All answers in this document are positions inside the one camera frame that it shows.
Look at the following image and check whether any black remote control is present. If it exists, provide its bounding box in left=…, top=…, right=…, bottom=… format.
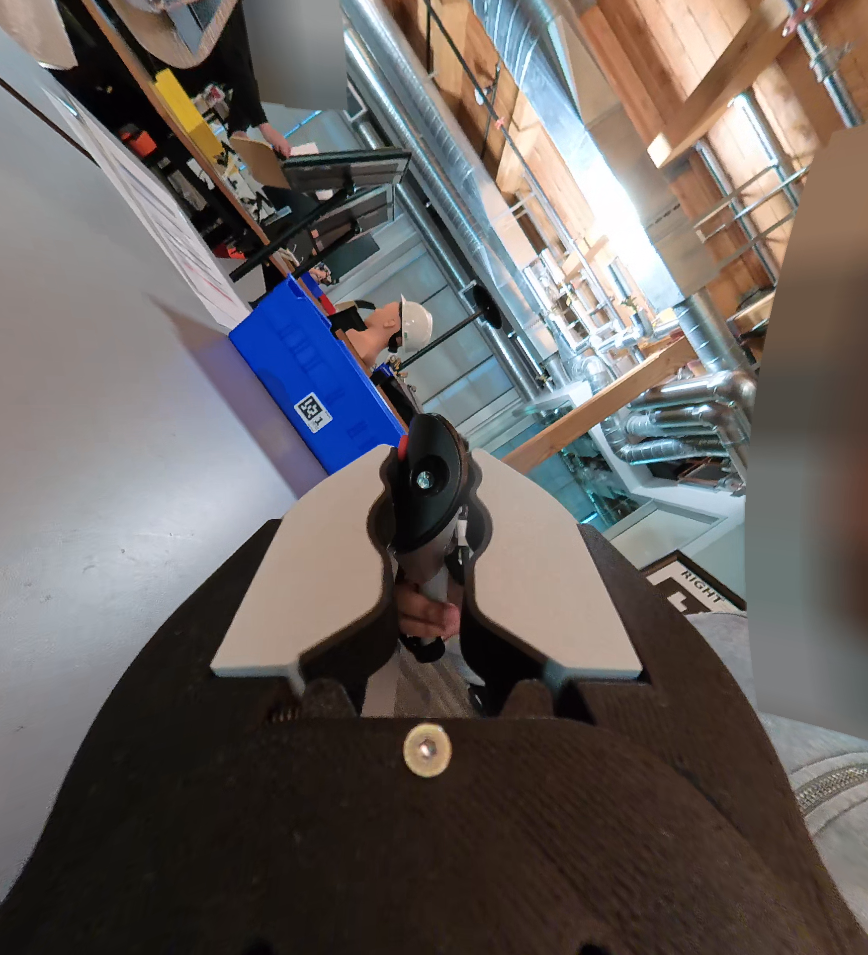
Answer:
left=379, top=412, right=474, bottom=557

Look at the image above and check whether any wooden support post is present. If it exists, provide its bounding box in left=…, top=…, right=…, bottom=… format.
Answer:
left=503, top=334, right=711, bottom=476

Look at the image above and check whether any black pole with round disc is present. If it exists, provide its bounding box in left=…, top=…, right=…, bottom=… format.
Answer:
left=393, top=286, right=504, bottom=368

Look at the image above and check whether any small yellow bin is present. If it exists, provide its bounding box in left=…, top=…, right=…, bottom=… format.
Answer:
left=152, top=69, right=226, bottom=161

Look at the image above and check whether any mannequin head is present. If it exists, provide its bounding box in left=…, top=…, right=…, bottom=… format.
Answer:
left=330, top=298, right=407, bottom=374

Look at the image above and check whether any person's grey sweatshirt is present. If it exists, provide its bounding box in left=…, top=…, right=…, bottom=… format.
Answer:
left=684, top=608, right=868, bottom=955

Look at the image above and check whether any laminated paper sheet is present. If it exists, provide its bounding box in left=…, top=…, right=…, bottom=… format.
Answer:
left=41, top=88, right=254, bottom=331

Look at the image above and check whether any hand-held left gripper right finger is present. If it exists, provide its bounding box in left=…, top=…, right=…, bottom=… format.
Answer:
left=464, top=448, right=644, bottom=683

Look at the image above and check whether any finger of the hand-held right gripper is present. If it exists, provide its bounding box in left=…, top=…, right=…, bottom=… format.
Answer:
left=397, top=551, right=456, bottom=599

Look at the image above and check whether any blue plastic bin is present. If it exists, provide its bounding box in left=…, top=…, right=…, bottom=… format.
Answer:
left=228, top=273, right=410, bottom=476

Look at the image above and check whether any framed tag sign on stand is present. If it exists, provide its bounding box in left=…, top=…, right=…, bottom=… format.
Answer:
left=644, top=551, right=748, bottom=614

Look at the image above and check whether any open cardboard box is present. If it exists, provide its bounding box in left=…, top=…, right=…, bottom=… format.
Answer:
left=227, top=133, right=295, bottom=191

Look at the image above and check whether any large silver ventilation duct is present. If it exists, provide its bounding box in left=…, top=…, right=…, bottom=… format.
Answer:
left=341, top=0, right=554, bottom=389

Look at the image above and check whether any person's right hand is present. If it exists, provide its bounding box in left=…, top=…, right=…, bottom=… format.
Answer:
left=398, top=595, right=462, bottom=641

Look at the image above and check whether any silver pipe bundle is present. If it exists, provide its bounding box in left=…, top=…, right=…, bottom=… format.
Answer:
left=602, top=368, right=762, bottom=493

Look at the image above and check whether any black computer monitor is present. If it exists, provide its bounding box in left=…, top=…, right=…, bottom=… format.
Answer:
left=313, top=185, right=398, bottom=243
left=279, top=147, right=414, bottom=196

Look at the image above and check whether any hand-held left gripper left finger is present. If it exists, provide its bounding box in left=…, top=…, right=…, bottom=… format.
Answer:
left=210, top=445, right=405, bottom=696

